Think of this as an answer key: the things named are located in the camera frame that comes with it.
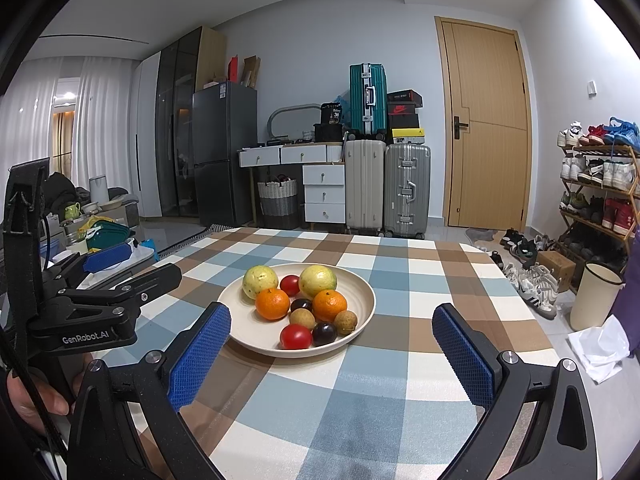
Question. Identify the white curtains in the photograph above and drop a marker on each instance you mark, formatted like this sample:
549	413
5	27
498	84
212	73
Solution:
100	120

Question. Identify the grey doormat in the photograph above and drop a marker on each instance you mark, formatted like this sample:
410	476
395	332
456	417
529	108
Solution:
485	235

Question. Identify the woven laundry basket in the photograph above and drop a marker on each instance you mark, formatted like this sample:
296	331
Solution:
277	202

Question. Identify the dark purple plum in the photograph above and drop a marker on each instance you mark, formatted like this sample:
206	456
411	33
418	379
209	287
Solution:
301	304
324	333

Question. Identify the person's left hand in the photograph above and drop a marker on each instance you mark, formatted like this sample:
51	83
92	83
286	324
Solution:
35	400

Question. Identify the green teapot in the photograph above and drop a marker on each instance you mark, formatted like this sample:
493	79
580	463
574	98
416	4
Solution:
72	211

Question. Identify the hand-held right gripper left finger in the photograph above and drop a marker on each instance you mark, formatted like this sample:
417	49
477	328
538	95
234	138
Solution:
200	355

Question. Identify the white tray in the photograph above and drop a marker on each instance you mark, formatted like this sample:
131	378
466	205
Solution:
147	252

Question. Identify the red tomato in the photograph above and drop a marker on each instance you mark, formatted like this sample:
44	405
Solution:
295	336
289	285

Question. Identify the black jacket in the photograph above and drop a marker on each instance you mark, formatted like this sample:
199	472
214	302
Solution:
62	190

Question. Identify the yellow and black shoe box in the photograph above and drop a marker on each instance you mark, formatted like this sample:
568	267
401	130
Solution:
407	136

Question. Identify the teal suitcase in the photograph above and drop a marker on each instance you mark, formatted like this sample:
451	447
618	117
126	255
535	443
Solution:
367	100

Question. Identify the small tan round fruit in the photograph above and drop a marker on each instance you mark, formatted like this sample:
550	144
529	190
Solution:
302	319
345	321

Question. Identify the large orange mandarin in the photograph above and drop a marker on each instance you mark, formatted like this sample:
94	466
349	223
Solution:
330	306

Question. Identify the white desk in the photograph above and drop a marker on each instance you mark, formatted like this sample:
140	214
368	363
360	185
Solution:
280	155

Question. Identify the purple cloth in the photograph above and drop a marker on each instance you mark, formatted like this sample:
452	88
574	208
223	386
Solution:
630	290

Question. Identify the cream trash bin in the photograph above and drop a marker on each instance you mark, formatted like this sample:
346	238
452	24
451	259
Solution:
592	300

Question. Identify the cream round plate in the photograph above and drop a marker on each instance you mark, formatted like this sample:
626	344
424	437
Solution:
235	320

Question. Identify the yellow speckled guava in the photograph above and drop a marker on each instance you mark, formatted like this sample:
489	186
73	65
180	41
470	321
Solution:
260	282

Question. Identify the brown cardboard box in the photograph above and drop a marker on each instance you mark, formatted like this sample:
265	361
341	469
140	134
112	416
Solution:
557	267

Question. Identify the silver suitcase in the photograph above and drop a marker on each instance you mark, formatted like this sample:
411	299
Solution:
407	190

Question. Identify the small orange mandarin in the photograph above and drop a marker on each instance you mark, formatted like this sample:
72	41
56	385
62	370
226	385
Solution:
272	304

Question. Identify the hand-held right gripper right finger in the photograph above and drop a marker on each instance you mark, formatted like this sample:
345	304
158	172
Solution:
462	355

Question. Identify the oval framed mirror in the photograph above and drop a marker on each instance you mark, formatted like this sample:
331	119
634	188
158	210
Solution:
272	120

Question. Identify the scattered pairs of shoes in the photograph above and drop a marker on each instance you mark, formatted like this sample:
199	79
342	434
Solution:
535	285

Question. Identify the green and yellow bag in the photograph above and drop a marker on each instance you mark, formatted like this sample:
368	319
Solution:
107	232

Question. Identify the small white bin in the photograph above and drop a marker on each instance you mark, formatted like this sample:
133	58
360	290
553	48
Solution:
99	189

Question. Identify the black storage box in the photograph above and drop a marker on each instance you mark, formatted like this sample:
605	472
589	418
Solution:
329	132

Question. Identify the grey refrigerator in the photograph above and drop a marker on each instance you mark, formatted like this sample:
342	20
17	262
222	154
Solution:
225	155

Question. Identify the wooden door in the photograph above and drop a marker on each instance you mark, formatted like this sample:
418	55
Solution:
485	125

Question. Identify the red paper bag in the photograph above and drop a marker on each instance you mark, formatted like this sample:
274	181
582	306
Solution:
233	70

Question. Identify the white wall switch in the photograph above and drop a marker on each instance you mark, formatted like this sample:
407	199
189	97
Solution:
592	87

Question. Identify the white drawer unit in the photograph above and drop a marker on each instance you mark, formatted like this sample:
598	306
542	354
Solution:
324	192

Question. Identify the yellow-green guava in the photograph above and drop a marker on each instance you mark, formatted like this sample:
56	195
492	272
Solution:
318	281

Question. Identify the white plastic bag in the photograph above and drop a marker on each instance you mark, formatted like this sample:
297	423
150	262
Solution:
600	350

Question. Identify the black shoe box red label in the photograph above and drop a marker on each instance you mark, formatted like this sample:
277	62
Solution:
405	97

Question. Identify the black bag white label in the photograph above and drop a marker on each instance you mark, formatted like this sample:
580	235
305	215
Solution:
331	114

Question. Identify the plain black shoe box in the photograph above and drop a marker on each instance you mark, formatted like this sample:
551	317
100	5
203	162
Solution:
404	121

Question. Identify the brown paper bag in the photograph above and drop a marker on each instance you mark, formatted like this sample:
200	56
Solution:
251	72

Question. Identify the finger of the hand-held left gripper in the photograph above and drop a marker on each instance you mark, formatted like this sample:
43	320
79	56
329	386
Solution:
107	255
155	280

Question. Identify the beige suitcase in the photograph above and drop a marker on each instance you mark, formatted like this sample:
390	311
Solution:
365	185

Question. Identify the dark glass cabinet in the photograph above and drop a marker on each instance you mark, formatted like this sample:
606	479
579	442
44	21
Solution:
175	125

